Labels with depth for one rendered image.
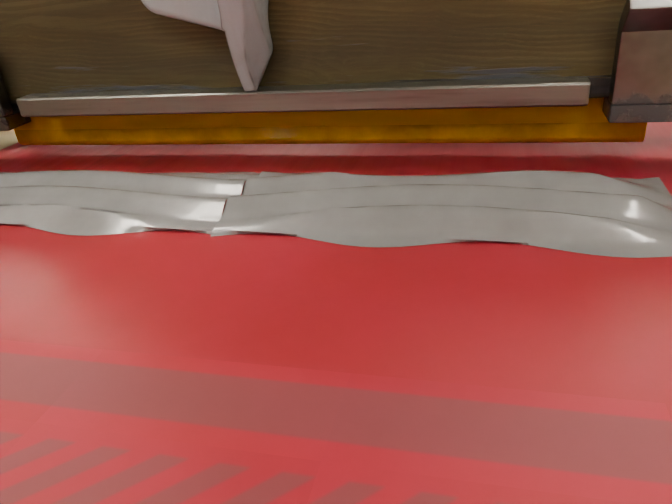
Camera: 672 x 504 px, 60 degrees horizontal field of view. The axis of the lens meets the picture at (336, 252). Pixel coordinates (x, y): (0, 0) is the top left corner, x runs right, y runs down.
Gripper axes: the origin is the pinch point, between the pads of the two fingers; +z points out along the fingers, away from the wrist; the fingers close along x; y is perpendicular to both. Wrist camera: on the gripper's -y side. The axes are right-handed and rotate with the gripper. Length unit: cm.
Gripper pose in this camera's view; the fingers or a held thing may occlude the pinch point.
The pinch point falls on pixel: (279, 54)
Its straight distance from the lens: 32.0
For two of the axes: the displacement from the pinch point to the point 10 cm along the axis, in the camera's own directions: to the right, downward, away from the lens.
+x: -2.4, 4.7, -8.5
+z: 0.8, 8.8, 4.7
